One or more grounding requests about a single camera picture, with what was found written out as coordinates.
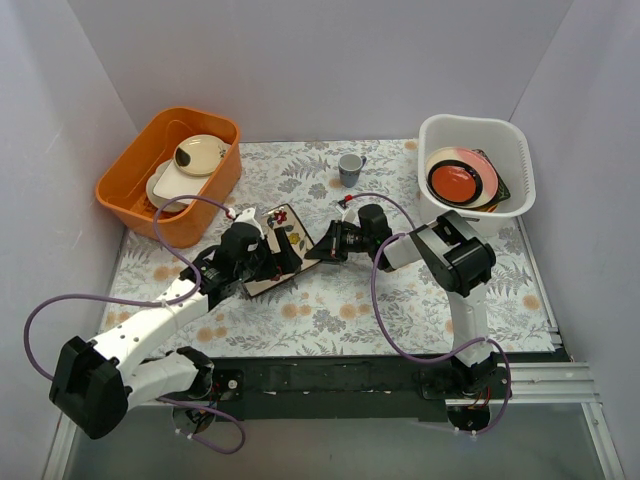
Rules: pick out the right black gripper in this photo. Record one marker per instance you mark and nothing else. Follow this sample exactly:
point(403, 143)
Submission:
point(338, 242)

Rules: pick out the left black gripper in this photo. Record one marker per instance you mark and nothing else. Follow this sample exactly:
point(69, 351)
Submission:
point(275, 253)

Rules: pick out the cream rectangular floral plate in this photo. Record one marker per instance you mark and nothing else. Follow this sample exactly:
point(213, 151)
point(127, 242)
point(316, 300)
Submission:
point(282, 216)

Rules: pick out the small red round plate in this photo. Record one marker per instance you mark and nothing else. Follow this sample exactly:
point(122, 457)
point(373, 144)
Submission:
point(453, 183)

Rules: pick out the black round plate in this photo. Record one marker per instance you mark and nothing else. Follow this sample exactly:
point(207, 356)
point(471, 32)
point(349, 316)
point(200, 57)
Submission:
point(471, 170)

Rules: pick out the pink and cream plate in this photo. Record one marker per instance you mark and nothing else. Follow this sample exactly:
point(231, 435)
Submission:
point(484, 169)

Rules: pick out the black square floral plate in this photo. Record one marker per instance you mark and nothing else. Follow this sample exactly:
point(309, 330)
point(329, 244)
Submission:
point(502, 192)

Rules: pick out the yellow dotted scalloped plate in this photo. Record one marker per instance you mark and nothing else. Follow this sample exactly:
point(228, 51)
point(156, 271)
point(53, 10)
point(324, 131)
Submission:
point(489, 208)

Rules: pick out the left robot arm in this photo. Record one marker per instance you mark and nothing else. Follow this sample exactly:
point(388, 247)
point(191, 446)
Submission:
point(96, 382)

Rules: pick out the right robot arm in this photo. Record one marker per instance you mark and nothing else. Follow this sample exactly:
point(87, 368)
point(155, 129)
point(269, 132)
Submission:
point(461, 263)

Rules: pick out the orange plastic bin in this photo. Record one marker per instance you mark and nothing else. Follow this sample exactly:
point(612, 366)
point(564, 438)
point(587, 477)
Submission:
point(122, 189)

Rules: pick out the white plastic bin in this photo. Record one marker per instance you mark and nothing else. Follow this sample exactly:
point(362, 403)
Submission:
point(506, 147)

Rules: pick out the grey ceramic cup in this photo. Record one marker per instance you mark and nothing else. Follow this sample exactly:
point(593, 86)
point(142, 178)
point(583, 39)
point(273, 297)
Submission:
point(350, 167)

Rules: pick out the cream round plate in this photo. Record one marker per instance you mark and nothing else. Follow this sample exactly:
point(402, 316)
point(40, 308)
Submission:
point(170, 183)

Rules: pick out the white square plate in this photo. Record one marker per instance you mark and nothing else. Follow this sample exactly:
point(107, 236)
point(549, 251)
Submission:
point(193, 184)

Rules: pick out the beige round plate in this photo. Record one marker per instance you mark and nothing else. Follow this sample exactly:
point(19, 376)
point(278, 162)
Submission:
point(199, 155)

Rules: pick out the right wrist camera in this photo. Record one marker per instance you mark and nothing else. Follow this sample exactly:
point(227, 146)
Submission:
point(348, 215)

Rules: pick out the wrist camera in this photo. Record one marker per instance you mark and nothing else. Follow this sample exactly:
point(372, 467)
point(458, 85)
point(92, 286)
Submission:
point(248, 216)
point(348, 215)

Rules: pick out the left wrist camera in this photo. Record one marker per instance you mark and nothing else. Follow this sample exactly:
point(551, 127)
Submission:
point(248, 216)

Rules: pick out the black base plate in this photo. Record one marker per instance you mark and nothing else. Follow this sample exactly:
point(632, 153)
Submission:
point(360, 387)

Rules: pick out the aluminium frame rail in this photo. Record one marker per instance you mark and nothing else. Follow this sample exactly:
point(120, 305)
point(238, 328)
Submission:
point(553, 383)

